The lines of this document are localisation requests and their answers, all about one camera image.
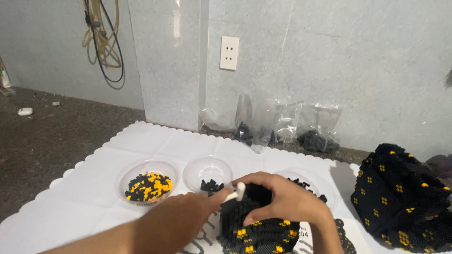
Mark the person's left hand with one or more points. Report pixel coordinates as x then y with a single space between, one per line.
192 215

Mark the person's right hand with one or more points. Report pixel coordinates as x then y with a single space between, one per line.
293 201

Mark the person's left fingers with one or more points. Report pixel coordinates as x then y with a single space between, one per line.
220 196

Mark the small white plastic hammer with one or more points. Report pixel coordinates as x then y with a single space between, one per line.
237 193

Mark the black yellow-dotted brick model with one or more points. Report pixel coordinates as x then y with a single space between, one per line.
261 236

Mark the small pile of black bricks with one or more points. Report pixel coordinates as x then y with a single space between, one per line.
211 186

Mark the clear plastic bowl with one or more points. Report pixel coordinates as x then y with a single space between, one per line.
328 199
141 167
208 169

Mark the clear bag with black bricks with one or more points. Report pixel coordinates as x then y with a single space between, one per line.
247 130

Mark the pile of black yellow bricks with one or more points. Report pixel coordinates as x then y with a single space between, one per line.
148 187

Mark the empty clear plastic bag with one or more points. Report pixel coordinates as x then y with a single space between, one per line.
217 120

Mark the small clear plastic bag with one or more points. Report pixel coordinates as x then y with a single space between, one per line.
286 121

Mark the wide clear bag black bricks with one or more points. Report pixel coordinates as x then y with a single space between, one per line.
317 139

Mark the flat black brick piece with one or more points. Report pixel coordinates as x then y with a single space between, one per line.
345 240

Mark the white scalloped mat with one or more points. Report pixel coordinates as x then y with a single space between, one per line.
88 197

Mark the printed instruction sheet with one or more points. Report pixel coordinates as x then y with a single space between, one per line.
360 232

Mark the large black yellow-dotted brick section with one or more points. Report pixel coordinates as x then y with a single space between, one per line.
399 201

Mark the white earbuds case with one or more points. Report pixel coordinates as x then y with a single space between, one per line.
25 111

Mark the bag with printed label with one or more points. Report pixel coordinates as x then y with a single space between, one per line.
4 79

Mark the white wall socket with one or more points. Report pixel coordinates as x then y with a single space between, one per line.
229 53

